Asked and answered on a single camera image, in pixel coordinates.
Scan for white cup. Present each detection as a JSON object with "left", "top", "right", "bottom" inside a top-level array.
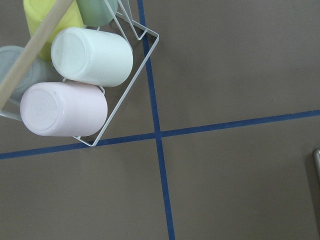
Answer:
[{"left": 51, "top": 27, "right": 134, "bottom": 88}]

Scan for pink cup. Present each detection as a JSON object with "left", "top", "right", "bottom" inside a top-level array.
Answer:
[{"left": 20, "top": 82, "right": 108, "bottom": 137}]

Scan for green cup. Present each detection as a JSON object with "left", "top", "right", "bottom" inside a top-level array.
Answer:
[{"left": 76, "top": 0, "right": 114, "bottom": 27}]

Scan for grey blue cup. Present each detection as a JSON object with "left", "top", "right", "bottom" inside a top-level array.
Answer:
[{"left": 0, "top": 45, "right": 63, "bottom": 103}]

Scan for yellow cup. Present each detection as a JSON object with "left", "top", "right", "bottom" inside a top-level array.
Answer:
[{"left": 23, "top": 0, "right": 84, "bottom": 62}]

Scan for white wire cup rack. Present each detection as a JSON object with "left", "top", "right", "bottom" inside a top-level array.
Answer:
[{"left": 0, "top": 0, "right": 160, "bottom": 147}]

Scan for wooden rack handle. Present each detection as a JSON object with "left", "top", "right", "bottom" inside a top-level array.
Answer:
[{"left": 0, "top": 0, "right": 73, "bottom": 109}]

